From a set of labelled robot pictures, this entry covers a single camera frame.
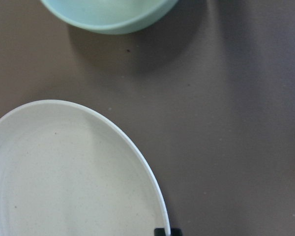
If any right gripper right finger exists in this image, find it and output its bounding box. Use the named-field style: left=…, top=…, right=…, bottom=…
left=171, top=228, right=182, bottom=236

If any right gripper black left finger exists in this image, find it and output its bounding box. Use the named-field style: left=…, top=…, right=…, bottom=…
left=154, top=228, right=166, bottom=236

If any cream round plate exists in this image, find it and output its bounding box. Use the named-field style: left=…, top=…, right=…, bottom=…
left=0, top=100, right=171, bottom=236

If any mint green bowl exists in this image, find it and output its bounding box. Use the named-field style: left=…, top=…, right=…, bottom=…
left=41, top=0, right=177, bottom=35

